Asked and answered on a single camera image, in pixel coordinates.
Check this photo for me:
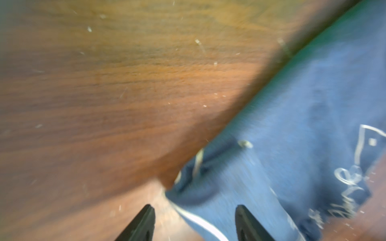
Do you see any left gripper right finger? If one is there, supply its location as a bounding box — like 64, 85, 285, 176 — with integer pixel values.
235, 205, 274, 241

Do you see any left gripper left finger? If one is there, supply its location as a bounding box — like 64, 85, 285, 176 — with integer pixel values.
115, 204, 156, 241

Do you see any dark blue printed pillowcase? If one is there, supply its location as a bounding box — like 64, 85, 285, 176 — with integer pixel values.
165, 1, 386, 241

